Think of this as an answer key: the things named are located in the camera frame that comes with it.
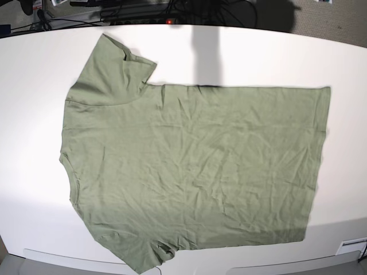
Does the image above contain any black chair wheel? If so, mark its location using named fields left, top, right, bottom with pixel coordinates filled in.
left=18, top=0, right=34, bottom=16

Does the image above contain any green T-shirt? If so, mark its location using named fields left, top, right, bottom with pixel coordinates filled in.
left=60, top=34, right=331, bottom=274

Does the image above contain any black power strip red light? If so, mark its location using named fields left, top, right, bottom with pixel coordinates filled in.
left=102, top=18, right=178, bottom=26

